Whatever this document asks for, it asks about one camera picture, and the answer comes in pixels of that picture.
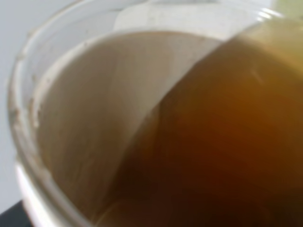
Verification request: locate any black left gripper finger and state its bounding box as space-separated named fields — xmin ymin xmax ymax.
xmin=0 ymin=201 xmax=33 ymax=227

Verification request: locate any blue sleeved clear cup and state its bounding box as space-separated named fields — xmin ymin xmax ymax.
xmin=8 ymin=0 xmax=303 ymax=227

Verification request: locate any pale yellow plastic cup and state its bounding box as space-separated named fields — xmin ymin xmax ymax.
xmin=273 ymin=0 xmax=303 ymax=18

